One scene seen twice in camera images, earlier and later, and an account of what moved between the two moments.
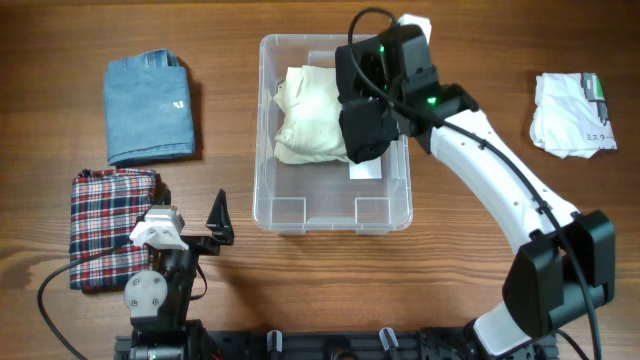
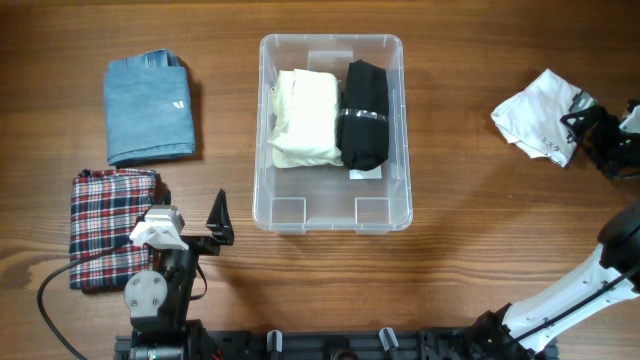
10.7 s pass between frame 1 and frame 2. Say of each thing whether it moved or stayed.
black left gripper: stayed
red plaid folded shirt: stayed
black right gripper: moved
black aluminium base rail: stayed
